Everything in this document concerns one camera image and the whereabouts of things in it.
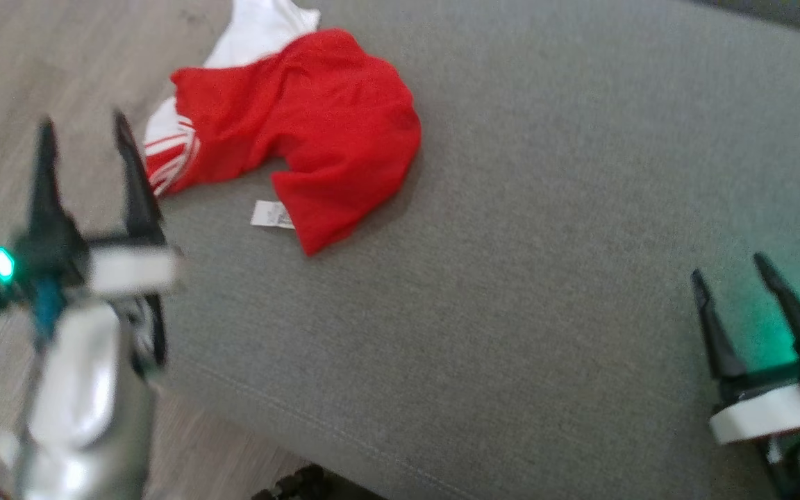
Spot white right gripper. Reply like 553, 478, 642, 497
690, 252, 800, 446

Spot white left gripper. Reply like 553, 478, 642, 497
12, 110, 181, 301

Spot red and white shorts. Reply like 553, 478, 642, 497
143, 0, 423, 258

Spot grey fabric sofa seat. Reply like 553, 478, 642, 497
112, 0, 800, 500

